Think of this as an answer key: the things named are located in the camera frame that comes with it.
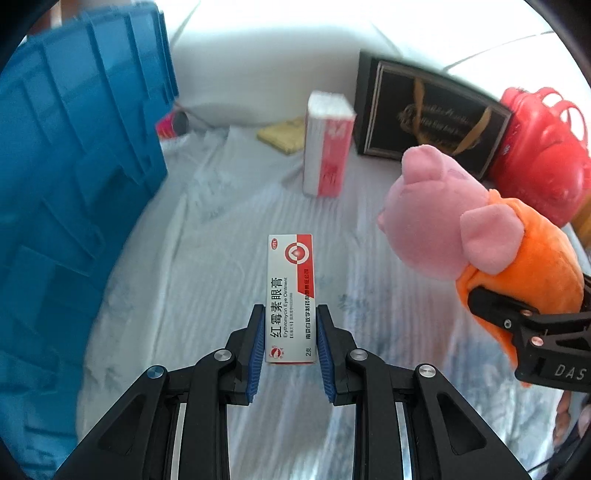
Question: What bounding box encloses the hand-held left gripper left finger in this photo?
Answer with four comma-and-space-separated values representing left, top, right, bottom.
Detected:
55, 304, 267, 480

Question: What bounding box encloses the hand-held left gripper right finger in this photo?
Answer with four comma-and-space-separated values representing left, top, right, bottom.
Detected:
315, 304, 532, 480

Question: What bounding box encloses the white red ointment box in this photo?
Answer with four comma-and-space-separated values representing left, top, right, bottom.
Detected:
267, 234, 317, 365

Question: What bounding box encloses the pink pig plush orange dress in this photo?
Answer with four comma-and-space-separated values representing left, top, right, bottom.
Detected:
376, 144, 586, 370

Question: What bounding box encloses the blue plastic crate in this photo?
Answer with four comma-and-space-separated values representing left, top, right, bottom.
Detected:
0, 0, 180, 478

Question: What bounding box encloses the person's right hand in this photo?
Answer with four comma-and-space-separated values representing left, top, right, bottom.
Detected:
551, 392, 583, 448

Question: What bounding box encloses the red toy suitcase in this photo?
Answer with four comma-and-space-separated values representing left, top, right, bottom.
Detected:
489, 87, 591, 227

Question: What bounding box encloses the black gift box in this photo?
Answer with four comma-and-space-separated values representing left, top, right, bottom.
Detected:
355, 50, 514, 181

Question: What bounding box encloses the tall pink white box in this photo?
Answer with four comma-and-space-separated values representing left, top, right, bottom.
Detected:
302, 91, 357, 198

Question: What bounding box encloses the yellow sticky note pad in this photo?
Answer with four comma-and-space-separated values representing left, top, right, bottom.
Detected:
257, 117, 308, 155

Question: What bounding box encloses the pink round tube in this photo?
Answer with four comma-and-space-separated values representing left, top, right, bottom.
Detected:
154, 109, 190, 140

